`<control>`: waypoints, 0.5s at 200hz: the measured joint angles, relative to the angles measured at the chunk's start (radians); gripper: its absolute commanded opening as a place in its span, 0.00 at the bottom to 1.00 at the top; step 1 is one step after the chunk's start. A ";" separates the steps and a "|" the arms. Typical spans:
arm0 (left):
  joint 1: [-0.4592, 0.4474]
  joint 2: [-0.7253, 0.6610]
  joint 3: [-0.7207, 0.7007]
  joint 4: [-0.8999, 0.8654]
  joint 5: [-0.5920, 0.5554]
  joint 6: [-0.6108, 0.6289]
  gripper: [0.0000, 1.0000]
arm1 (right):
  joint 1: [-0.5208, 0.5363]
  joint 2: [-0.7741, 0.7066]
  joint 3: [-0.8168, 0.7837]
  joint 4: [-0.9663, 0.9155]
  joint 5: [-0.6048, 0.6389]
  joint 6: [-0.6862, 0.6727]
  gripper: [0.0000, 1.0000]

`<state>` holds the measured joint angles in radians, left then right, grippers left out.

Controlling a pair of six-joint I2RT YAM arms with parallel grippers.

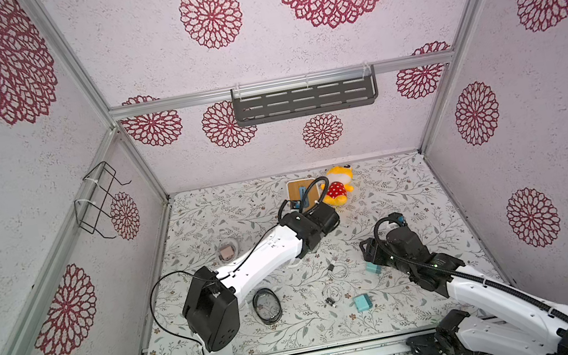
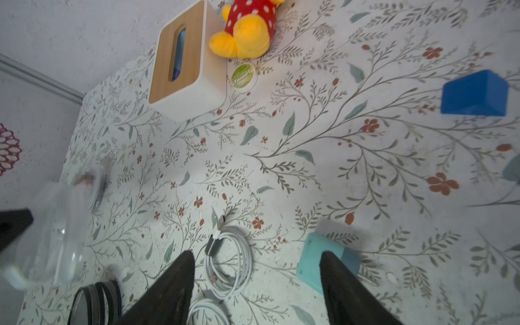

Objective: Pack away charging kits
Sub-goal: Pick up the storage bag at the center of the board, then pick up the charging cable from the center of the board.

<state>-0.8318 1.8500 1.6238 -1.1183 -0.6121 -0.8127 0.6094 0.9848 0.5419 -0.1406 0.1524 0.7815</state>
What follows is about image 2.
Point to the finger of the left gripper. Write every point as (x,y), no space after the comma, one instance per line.
(13,224)

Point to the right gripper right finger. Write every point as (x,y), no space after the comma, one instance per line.
(347,300)

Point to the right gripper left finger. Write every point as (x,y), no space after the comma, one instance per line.
(167,301)

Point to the white wooden-top tissue box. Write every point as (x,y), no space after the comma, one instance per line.
(188,79)

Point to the small blue cube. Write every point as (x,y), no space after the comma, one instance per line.
(483,93)

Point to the yellow plush toy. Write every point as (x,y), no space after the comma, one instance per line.
(249,29)

